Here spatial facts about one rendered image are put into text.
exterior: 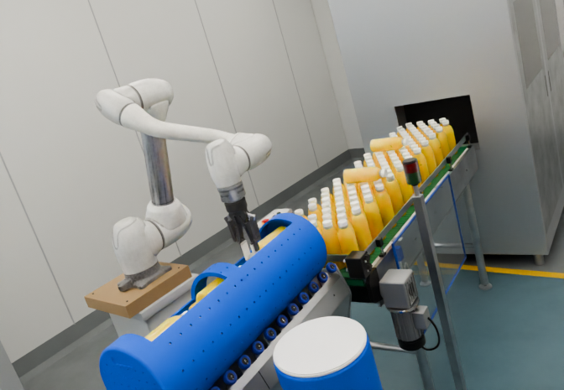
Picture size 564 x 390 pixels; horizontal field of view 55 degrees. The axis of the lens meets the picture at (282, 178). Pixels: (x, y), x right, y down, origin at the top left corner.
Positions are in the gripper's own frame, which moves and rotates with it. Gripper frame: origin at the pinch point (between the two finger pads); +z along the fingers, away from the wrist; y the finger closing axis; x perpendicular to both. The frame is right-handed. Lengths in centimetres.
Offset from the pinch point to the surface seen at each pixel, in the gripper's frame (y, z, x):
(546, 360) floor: 65, 120, 111
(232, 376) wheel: 11.3, 23.0, -36.7
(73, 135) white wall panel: -269, -34, 126
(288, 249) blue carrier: 11.7, 2.5, 6.1
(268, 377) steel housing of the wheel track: 13.3, 32.9, -24.1
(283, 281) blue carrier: 14.2, 9.0, -4.4
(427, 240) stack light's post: 37, 30, 67
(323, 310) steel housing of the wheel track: 13.1, 32.7, 14.0
